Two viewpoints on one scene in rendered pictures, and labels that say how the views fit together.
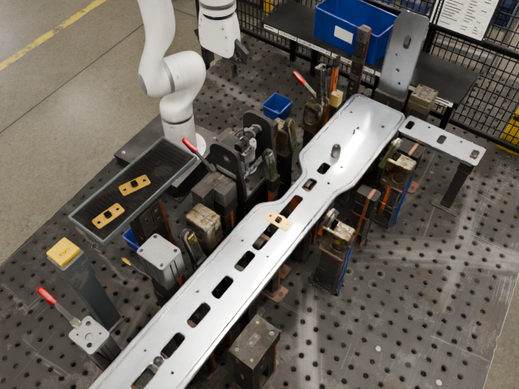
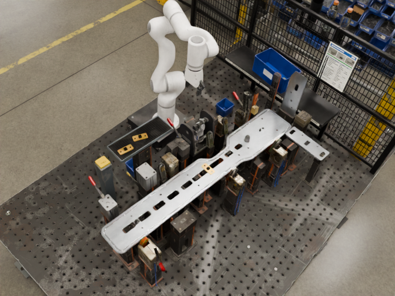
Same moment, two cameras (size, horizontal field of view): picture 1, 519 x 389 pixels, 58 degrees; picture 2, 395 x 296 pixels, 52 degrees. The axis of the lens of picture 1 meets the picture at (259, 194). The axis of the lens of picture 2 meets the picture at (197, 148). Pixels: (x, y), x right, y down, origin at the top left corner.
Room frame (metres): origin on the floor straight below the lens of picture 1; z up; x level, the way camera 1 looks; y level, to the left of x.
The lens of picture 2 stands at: (-0.61, -0.12, 2.95)
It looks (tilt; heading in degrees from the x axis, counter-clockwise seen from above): 52 degrees down; 5
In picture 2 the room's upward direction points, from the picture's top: 6 degrees clockwise
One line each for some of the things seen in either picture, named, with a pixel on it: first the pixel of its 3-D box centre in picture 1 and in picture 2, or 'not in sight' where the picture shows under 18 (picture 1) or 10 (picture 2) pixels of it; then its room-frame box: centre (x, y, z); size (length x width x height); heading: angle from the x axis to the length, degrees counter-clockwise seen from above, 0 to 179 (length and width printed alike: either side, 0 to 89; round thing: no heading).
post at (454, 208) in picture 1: (457, 181); (314, 168); (1.06, -0.73, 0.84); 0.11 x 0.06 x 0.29; 53
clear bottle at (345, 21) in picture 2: not in sight; (344, 23); (1.68, -0.72, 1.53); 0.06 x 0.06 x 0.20
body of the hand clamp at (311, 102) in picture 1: (311, 137); (238, 128); (1.26, -0.20, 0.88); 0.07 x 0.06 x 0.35; 53
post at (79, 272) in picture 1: (90, 291); (107, 185); (0.60, 0.50, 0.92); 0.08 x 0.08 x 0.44; 53
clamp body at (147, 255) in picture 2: not in sight; (151, 262); (0.21, 0.14, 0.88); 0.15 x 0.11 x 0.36; 53
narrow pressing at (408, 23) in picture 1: (401, 56); (293, 94); (1.37, -0.50, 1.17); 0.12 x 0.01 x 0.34; 53
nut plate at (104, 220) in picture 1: (107, 214); (125, 148); (0.71, 0.41, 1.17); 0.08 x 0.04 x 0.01; 136
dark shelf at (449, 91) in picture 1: (363, 49); (279, 83); (1.63, -0.44, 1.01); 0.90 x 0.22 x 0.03; 53
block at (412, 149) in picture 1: (400, 172); (283, 157); (1.11, -0.53, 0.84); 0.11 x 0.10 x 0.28; 53
